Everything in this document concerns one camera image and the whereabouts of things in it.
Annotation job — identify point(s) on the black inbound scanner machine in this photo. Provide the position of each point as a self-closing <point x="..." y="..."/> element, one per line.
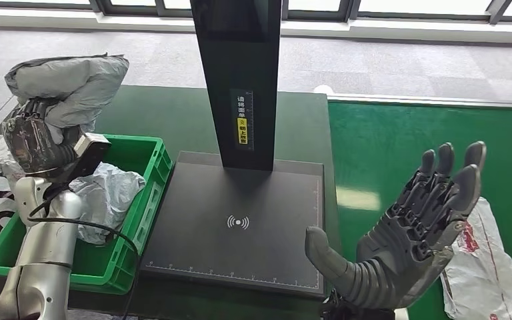
<point x="260" y="229"/>

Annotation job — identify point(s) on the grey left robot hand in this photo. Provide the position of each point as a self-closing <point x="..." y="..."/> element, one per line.
<point x="35" y="146"/>

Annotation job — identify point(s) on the silver conveyor side rail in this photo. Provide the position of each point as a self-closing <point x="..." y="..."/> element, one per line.
<point x="415" y="100"/>

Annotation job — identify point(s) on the green conveyor belt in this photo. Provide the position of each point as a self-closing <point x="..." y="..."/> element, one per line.
<point x="393" y="132"/>

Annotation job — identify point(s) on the grey parcel bag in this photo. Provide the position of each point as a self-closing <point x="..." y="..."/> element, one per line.
<point x="481" y="274"/>
<point x="70" y="79"/>
<point x="106" y="198"/>

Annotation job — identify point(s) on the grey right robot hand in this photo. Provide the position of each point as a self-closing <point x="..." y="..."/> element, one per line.
<point x="397" y="260"/>

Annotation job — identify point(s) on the yellow black label strip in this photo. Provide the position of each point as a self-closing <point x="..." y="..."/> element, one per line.
<point x="242" y="132"/>

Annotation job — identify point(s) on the green plastic crate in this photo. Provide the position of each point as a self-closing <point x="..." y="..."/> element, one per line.
<point x="97" y="265"/>

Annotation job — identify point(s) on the white window sill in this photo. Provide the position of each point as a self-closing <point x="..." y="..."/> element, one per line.
<point x="61" y="20"/>

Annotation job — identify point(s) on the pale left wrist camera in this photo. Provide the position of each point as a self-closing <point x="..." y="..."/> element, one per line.
<point x="90" y="148"/>

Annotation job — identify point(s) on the white conveyor end cap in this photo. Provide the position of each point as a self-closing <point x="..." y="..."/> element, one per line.
<point x="323" y="89"/>

